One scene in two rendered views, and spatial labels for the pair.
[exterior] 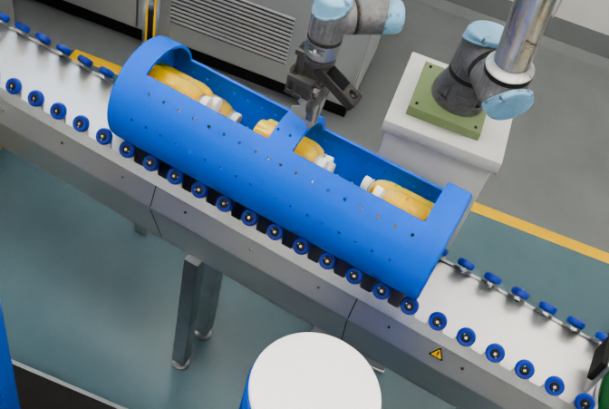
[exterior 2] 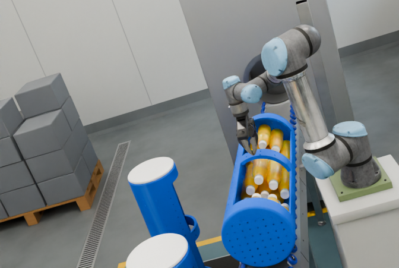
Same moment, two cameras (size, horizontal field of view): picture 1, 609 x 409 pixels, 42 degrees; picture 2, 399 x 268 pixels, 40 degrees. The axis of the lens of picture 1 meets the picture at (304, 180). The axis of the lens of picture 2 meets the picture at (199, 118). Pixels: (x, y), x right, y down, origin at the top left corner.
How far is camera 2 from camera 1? 2.44 m
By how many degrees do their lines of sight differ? 75
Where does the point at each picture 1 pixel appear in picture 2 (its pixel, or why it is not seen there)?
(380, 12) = (240, 88)
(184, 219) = not seen: hidden behind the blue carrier
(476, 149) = (332, 204)
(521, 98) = (310, 160)
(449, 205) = (245, 202)
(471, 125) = (341, 191)
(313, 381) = (160, 250)
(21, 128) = not seen: hidden behind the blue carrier
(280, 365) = (162, 239)
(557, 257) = not seen: outside the picture
